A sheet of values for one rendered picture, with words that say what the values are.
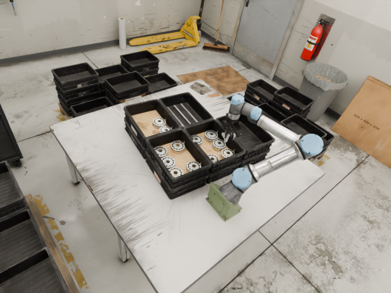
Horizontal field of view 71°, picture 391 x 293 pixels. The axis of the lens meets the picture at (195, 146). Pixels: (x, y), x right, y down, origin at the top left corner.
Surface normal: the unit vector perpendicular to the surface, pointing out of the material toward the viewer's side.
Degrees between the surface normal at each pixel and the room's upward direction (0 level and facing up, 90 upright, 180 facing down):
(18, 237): 0
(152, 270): 0
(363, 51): 90
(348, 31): 90
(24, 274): 0
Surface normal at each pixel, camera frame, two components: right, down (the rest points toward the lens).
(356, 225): 0.15, -0.71
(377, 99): -0.72, 0.25
